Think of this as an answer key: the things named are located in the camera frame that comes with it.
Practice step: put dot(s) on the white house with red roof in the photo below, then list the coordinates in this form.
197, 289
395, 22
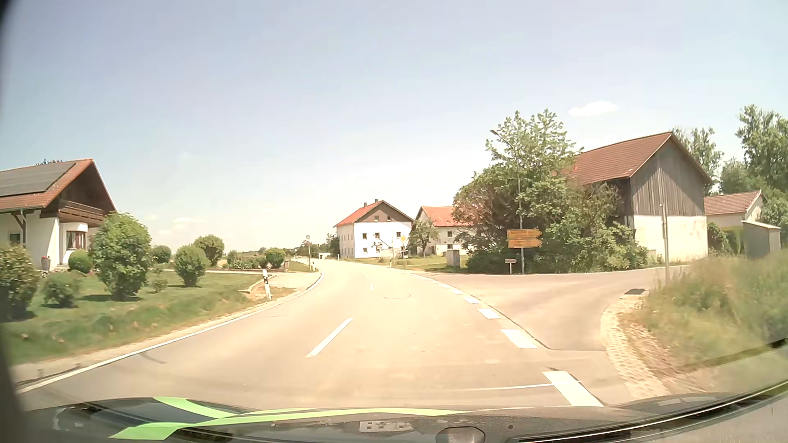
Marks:
444, 231
374, 234

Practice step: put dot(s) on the yellow diamond road sign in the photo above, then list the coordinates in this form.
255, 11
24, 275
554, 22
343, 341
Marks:
403, 243

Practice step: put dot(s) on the small tree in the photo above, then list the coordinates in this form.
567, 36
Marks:
422, 235

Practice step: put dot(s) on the grey street cabinet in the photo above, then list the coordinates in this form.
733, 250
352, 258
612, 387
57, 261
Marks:
453, 258

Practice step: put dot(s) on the grey asphalt road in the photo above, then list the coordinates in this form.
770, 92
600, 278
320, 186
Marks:
394, 320

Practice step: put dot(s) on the small low sign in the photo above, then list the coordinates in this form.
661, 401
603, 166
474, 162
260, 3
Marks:
510, 263

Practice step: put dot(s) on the road markings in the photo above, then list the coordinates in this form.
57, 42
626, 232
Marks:
329, 338

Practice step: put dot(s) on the large green tree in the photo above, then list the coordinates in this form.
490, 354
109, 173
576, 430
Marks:
542, 203

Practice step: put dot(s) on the car's own bonnet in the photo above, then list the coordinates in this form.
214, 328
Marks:
345, 424

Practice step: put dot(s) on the grass verge with lawn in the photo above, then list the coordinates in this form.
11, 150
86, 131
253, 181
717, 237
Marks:
154, 307

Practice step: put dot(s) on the wooden barn with brown roof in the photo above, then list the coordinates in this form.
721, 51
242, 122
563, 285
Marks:
659, 191

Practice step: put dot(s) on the pole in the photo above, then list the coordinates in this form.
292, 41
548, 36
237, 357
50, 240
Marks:
665, 243

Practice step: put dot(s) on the group of round bushes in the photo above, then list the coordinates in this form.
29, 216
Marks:
121, 252

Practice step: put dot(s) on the grass bank with cobbled edge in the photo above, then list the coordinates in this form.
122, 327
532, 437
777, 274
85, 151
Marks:
708, 307

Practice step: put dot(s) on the low house with red roof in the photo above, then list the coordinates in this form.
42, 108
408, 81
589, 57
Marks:
732, 209

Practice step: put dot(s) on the white house with solar roof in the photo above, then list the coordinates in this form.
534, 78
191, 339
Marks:
43, 209

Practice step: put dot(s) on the small grey shed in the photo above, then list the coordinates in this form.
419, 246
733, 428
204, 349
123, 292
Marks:
761, 239

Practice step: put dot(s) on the trees behind barn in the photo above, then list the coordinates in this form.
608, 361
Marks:
760, 160

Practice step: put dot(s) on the road sign on post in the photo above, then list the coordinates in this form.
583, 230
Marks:
308, 246

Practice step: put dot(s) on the lamp post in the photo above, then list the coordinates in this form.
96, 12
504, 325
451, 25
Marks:
519, 203

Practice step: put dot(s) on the yellow direction signs on post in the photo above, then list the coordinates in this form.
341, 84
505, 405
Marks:
524, 239

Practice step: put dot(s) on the white black marker post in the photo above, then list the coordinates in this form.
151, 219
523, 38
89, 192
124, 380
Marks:
266, 284

